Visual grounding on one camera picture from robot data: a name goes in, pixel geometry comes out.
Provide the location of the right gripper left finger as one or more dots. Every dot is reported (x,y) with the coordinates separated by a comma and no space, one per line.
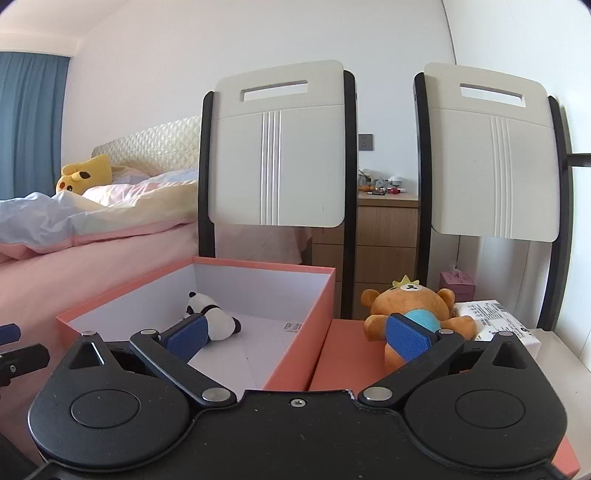
(166,355)

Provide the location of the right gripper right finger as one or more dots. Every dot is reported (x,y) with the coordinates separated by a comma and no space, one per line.
(408,341)

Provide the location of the brown bear plush toy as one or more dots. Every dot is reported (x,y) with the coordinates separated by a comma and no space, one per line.
(431,309)

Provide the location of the panda plush toy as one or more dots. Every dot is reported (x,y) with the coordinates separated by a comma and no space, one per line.
(220,325)

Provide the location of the white printed carton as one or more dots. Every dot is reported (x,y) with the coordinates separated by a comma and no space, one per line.
(491,317)

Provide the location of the salmon pink box lid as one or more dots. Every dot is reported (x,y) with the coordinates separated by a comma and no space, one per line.
(463,409)

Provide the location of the clutter on cabinet top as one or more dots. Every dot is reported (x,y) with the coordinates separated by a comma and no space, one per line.
(378,185)

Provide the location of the pink gift box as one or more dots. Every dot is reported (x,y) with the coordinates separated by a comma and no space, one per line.
(460,283)

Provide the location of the pink bed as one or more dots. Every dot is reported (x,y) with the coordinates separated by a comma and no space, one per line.
(35,291)

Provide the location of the wooden drawer cabinet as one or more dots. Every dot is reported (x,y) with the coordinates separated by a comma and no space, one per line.
(386,244)

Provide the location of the pastel duvet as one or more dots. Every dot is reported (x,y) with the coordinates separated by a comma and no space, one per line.
(39,224)

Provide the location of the yellow plush toy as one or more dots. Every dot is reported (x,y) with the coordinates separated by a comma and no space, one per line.
(79,177)

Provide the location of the right white folding chair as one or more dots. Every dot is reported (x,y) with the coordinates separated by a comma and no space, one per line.
(493,162)

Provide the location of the white folding chair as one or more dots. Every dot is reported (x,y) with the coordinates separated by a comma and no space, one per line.
(493,162)
(279,148)

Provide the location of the quilted cream headboard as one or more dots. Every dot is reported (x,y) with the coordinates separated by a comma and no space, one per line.
(159,149)

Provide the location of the left white folding chair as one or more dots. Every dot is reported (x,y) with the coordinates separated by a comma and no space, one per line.
(279,148)

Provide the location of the blue curtain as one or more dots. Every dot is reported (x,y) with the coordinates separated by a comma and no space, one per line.
(32,99)

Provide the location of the grey wall socket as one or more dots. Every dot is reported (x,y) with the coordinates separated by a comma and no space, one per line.
(366,142)

